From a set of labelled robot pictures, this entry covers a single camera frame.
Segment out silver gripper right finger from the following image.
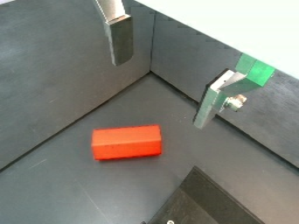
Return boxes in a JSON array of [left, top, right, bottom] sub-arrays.
[[192, 53, 276, 129]]

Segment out black cradle stand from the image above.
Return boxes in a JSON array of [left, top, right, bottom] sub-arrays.
[[147, 166, 266, 224]]

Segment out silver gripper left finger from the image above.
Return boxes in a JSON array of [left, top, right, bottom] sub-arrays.
[[94, 0, 134, 67]]

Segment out red hexagon block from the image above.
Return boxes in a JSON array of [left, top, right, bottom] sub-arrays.
[[91, 124, 163, 160]]

